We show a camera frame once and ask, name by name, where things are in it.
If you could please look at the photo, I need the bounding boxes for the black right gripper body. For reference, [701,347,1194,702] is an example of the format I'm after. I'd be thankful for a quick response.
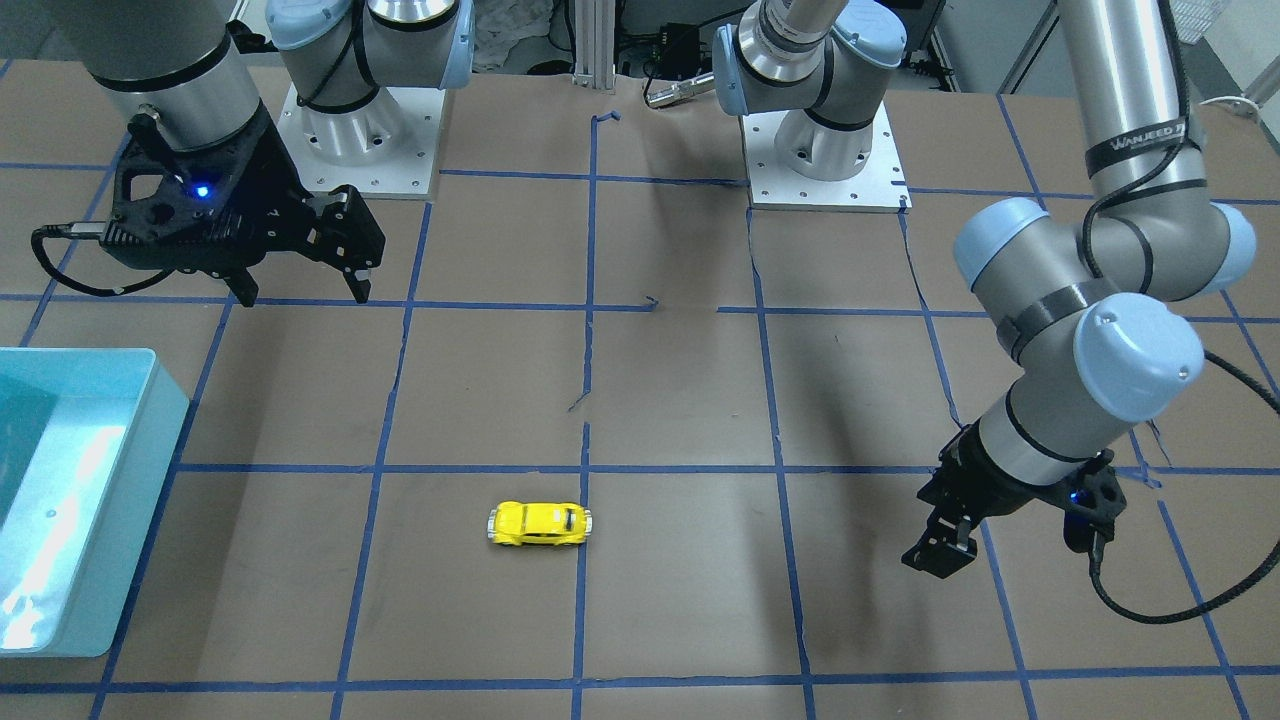
[239,105,387,279]

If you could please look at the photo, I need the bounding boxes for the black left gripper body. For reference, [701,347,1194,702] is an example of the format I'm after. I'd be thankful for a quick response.
[916,424,1036,530]

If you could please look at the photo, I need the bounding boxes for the yellow beetle toy car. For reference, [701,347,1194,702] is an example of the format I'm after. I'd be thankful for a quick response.
[486,501,593,546]

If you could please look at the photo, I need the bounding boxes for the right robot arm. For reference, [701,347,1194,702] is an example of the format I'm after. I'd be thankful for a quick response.
[29,1,474,307]

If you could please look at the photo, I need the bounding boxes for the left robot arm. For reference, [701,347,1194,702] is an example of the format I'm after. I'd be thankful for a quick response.
[713,1,1257,578]

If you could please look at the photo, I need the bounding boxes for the light blue plastic bin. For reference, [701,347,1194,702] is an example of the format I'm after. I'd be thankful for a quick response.
[1,348,189,659]

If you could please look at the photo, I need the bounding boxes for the silver cylindrical connector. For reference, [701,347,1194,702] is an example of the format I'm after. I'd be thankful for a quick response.
[643,72,716,110]

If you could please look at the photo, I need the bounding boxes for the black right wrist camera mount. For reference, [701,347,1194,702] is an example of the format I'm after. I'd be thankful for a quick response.
[99,105,266,274]

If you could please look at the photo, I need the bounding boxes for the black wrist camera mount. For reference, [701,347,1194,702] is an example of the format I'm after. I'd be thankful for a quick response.
[99,105,266,274]
[1042,448,1126,557]

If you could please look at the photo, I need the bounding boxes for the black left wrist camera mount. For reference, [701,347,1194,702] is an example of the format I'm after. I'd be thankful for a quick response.
[1042,448,1126,557]

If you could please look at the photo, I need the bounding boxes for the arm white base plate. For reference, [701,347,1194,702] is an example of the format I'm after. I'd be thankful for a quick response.
[276,87,451,201]
[740,104,913,213]

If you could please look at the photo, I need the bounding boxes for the black camera cable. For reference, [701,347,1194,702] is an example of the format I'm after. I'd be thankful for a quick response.
[29,222,191,299]

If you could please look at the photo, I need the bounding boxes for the aluminium frame post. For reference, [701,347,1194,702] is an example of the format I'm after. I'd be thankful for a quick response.
[571,0,617,94]

